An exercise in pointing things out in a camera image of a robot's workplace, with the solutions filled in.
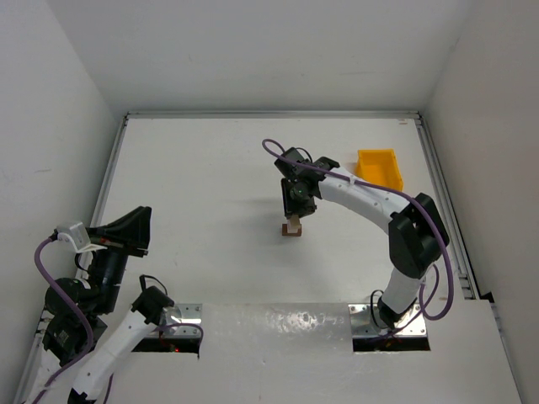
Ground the beige wood plank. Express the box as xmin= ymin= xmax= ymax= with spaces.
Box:
xmin=287 ymin=215 xmax=301 ymax=232

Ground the yellow plastic bin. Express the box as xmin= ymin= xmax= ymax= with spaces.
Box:
xmin=355 ymin=149 xmax=403 ymax=191

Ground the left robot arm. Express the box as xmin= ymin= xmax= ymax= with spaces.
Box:
xmin=26 ymin=206 xmax=174 ymax=403

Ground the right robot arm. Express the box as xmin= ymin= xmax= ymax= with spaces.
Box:
xmin=275 ymin=147 xmax=450 ymax=329

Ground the brown rectangular wood block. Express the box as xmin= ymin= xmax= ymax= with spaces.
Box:
xmin=281 ymin=224 xmax=302 ymax=237

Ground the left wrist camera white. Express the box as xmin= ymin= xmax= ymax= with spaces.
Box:
xmin=55 ymin=221 xmax=105 ymax=253

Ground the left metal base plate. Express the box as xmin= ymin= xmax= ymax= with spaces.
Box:
xmin=147 ymin=303 xmax=203 ymax=339

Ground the metal base plate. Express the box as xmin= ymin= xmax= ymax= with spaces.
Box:
xmin=348 ymin=303 xmax=428 ymax=339
xmin=147 ymin=303 xmax=203 ymax=339

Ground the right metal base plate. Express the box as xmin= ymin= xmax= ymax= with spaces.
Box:
xmin=348 ymin=303 xmax=428 ymax=339

